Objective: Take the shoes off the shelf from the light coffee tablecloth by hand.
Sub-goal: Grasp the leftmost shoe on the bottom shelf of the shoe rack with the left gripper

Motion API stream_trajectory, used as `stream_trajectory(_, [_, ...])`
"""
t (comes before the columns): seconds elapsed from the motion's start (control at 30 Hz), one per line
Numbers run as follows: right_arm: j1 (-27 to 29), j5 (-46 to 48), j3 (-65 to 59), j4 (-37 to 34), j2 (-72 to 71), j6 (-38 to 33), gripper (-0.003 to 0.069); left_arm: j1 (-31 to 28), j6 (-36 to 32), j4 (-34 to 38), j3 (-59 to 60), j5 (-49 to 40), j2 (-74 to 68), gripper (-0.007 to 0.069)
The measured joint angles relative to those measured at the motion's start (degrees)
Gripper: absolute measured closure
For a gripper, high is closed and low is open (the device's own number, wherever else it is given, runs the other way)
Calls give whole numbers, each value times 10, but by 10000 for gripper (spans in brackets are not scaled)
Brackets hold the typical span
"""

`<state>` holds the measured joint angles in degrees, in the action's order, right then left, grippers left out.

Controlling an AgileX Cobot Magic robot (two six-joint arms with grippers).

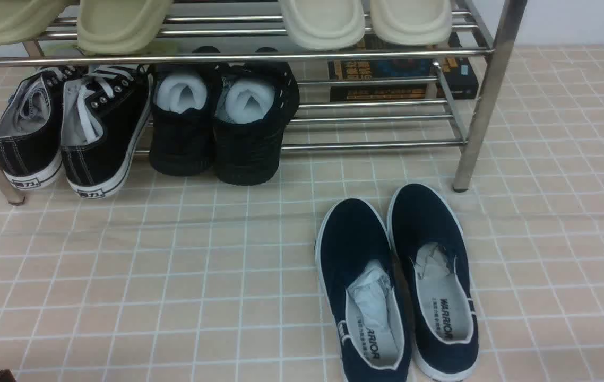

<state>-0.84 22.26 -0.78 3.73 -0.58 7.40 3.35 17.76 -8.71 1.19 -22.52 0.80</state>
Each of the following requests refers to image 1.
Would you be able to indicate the cream slipper, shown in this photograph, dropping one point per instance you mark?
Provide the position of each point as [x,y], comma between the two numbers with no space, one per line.
[323,25]
[412,23]

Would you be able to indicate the navy slip-on shoe, left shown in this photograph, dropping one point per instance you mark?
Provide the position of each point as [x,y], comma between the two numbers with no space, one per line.
[357,276]

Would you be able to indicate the cream slipper, left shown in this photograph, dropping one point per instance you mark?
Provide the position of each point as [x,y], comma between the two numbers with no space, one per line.
[323,25]

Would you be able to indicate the cream slipper, right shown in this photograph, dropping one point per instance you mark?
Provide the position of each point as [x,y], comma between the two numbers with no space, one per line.
[412,23]

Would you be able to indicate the black knit shoe, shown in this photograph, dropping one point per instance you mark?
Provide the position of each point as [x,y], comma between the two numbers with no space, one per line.
[257,101]
[183,103]

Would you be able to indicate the dark printed box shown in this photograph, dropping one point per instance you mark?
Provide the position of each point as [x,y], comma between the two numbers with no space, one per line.
[377,79]

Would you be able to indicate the black knit shoe, right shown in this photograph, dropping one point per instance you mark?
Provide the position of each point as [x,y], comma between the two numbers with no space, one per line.
[257,101]

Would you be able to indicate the metal shoe rack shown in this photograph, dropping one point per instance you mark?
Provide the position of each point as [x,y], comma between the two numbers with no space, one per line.
[320,124]

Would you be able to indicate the black knit shoe, left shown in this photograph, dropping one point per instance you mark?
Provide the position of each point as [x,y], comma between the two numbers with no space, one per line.
[183,103]

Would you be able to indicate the navy slip-on shoe, right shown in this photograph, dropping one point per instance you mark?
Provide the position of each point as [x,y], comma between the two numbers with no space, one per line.
[428,241]

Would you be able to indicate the navy slip-on shoe, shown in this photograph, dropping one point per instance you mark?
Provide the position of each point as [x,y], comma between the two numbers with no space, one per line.
[428,241]
[357,276]

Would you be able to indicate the black lace-up sneaker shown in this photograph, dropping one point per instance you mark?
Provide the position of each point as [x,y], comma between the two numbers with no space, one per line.
[104,115]
[30,128]

